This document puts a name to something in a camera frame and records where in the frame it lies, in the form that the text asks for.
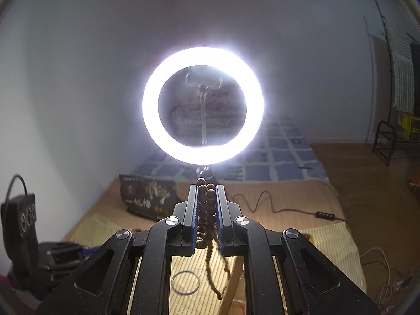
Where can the yellow striped cloth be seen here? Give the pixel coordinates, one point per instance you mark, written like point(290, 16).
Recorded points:
point(331, 246)

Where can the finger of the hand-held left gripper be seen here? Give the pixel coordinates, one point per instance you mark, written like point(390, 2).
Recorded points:
point(86, 252)

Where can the dark printed box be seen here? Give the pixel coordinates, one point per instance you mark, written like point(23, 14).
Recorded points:
point(147, 197)

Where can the white knitted towel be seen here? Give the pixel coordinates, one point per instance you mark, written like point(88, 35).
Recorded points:
point(398, 72)

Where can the brown bed mat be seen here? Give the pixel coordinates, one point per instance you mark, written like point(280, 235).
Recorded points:
point(279, 197)

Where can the black metal rack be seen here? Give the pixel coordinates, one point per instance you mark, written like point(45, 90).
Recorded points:
point(387, 137)

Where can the phone holder on stand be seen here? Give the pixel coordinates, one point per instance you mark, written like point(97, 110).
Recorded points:
point(204, 105)

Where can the black clothes stand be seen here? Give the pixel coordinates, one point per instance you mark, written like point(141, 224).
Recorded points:
point(388, 59)

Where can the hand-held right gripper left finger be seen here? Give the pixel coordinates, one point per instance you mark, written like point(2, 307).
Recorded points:
point(193, 218)

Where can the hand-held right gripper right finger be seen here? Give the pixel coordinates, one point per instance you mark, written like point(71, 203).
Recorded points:
point(220, 218)

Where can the blue checked blanket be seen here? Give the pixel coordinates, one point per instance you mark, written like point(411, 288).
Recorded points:
point(282, 151)

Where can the yellow box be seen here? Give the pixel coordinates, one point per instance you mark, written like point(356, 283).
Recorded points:
point(410, 126)

